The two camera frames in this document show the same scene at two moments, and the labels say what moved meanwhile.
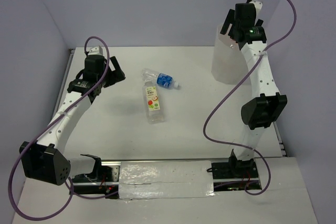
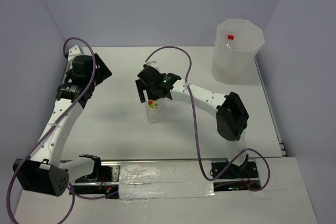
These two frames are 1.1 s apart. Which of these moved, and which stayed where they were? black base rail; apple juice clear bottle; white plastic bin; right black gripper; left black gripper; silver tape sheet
Moved: right black gripper; left black gripper
Stayed: apple juice clear bottle; silver tape sheet; white plastic bin; black base rail
